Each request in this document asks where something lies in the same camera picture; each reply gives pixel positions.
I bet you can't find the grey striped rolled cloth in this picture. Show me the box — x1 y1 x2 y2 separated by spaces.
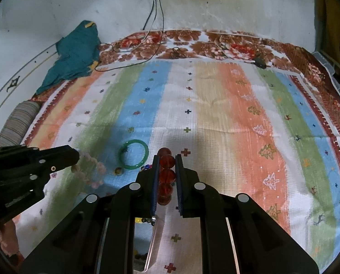
0 100 42 147

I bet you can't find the black charger cable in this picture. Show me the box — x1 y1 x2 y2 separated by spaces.
94 0 166 73

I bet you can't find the mustard hanging garment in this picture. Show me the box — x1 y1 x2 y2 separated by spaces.
314 0 340 72

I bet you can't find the red bead bracelet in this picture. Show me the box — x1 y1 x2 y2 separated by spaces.
157 147 177 206

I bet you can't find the striped colourful mat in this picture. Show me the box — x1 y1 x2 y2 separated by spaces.
15 59 340 270

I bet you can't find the pink bead bracelet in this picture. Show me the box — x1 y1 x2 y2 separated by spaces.
70 151 108 189

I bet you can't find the white charger cable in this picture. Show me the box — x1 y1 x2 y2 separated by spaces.
112 0 166 53

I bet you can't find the wire rack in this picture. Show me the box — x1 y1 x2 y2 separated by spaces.
312 50 340 96

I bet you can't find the person hand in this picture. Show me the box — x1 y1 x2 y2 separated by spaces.
0 220 25 268

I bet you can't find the yellow and brown bead bracelet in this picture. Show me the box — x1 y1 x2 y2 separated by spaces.
134 216 157 226

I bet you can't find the silver metal tin box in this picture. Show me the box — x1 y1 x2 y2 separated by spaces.
133 215 164 273

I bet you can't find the black charger plug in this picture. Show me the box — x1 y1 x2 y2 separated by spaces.
252 57 267 69

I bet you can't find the teal cloth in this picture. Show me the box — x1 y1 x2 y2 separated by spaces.
36 21 100 95

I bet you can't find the green jade bangle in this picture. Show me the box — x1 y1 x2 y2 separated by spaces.
117 139 149 170

